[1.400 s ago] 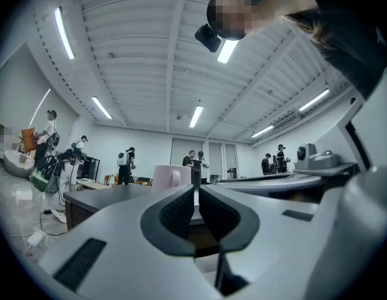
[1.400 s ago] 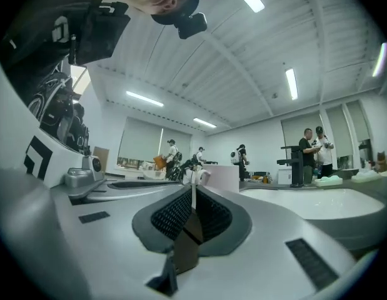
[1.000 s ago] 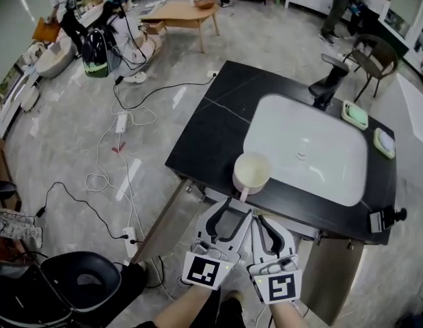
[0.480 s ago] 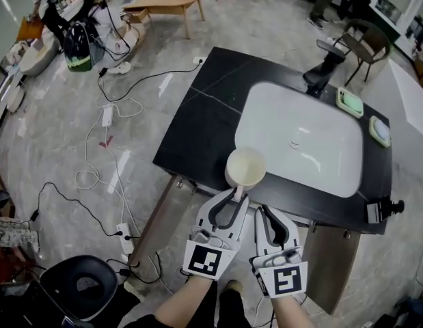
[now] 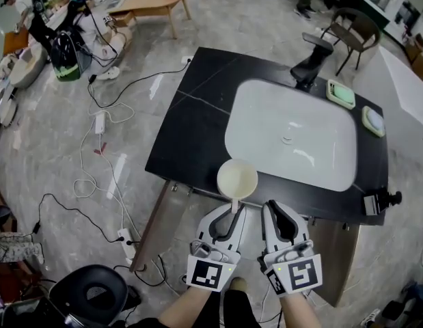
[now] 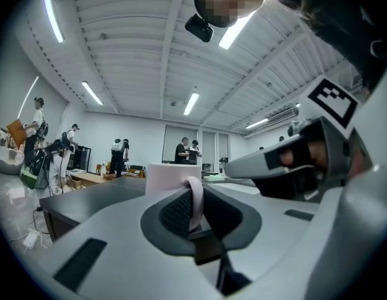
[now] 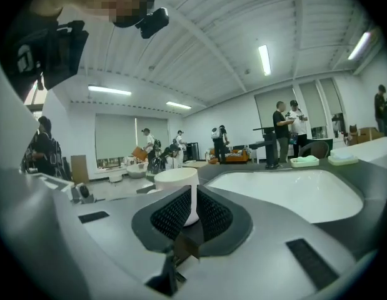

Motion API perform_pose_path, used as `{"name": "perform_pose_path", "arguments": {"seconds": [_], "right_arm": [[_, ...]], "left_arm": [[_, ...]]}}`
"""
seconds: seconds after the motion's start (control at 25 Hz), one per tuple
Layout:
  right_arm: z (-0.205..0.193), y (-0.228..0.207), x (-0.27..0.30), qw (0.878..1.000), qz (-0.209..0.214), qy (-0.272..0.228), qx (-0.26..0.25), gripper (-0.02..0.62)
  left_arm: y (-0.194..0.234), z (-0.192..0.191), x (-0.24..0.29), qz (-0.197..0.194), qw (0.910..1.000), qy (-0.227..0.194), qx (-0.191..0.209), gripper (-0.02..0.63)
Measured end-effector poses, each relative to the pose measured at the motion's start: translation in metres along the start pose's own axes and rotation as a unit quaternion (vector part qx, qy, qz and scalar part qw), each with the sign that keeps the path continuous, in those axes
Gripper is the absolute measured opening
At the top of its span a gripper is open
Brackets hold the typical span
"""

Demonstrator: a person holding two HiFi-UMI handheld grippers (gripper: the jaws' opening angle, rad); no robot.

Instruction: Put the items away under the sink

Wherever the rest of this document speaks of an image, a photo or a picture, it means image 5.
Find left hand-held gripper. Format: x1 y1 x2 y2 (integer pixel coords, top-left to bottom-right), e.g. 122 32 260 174
185 203 248 292

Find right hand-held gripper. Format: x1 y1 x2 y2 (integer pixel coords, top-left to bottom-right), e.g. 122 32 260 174
257 200 323 297

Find cream mug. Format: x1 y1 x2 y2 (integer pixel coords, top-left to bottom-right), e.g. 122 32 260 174
216 158 259 215

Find pale blue-grey rectangular block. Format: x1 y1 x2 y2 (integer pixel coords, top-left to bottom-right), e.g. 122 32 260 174
366 109 385 133

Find light green rectangular block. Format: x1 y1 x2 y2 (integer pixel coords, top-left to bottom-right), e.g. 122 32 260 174
332 83 355 105

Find person's left forearm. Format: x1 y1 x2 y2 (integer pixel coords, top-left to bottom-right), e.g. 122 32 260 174
158 287 212 328

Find grey-brown cabinet door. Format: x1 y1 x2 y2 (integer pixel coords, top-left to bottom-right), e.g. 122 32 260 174
128 179 173 273
306 217 361 308

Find person's black trousers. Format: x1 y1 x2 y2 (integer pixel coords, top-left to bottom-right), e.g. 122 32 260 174
221 287 263 328

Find black hard-shell backpack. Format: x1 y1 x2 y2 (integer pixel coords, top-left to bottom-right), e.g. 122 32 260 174
49 264 142 326
0 206 12 232

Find black faucet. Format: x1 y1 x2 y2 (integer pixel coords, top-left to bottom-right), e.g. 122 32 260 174
290 32 335 92

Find dark wicker chair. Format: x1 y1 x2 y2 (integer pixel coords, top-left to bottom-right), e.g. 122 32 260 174
320 7 382 77

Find brown cardboard box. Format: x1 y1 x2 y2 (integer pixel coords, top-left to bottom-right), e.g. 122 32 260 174
404 32 423 88

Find black green backpack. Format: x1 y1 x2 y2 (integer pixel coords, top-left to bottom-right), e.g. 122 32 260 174
49 31 92 83

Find dark green cabinet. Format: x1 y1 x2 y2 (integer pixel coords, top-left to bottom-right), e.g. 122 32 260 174
354 0 392 30

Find wooden coffee table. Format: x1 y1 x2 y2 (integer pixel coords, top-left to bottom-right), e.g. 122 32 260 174
107 0 192 40

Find white round robot vacuum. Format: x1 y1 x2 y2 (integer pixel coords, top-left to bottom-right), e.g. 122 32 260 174
0 99 19 128

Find cream pouf seat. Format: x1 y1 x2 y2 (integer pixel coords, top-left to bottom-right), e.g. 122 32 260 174
9 44 49 89

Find orange cushion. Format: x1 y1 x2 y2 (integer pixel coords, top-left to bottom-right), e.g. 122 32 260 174
2 27 29 56

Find white cable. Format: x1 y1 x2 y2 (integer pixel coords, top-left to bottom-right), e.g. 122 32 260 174
72 100 144 252

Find black cable with adapter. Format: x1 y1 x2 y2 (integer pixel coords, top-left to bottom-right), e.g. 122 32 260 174
87 59 192 109
32 193 125 244

